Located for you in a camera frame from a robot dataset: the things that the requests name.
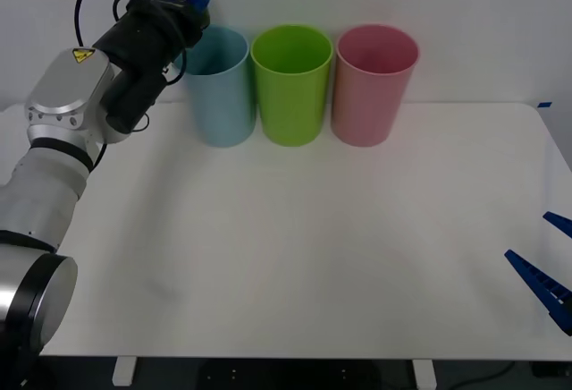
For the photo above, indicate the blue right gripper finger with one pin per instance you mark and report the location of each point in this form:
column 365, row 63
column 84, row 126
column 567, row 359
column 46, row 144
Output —
column 543, row 282
column 561, row 223

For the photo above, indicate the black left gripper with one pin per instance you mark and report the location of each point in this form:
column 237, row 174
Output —
column 143, row 36

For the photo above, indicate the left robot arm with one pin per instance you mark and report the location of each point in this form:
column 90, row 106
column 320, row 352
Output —
column 53, row 157

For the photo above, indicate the pale blue plastic bin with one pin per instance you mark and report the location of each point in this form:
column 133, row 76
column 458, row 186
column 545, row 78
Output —
column 223, row 104

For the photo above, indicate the white table leg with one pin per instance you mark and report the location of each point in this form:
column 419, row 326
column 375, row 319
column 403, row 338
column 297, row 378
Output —
column 424, row 374
column 123, row 371

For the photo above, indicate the green plastic bin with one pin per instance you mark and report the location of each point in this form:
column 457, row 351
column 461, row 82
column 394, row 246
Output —
column 292, row 104

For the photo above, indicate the pink plastic bin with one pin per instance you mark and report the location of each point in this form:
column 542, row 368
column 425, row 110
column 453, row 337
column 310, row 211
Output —
column 371, row 104

